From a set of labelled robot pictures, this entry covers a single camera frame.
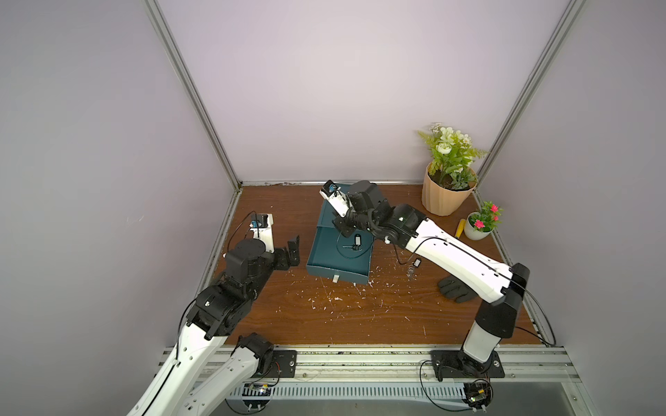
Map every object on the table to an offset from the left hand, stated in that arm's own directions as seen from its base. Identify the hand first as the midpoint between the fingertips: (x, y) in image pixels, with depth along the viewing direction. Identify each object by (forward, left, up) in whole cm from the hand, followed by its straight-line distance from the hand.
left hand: (287, 235), depth 67 cm
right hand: (+10, -13, +2) cm, 16 cm away
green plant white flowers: (+36, -54, -1) cm, 65 cm away
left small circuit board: (-32, +10, -34) cm, 48 cm away
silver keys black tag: (+7, -20, -14) cm, 25 cm away
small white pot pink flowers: (+17, -65, -18) cm, 69 cm away
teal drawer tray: (-9, -13, +4) cm, 16 cm away
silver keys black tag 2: (+5, -40, -29) cm, 50 cm away
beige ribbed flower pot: (+30, -55, -20) cm, 66 cm away
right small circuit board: (-31, -53, -31) cm, 69 cm away
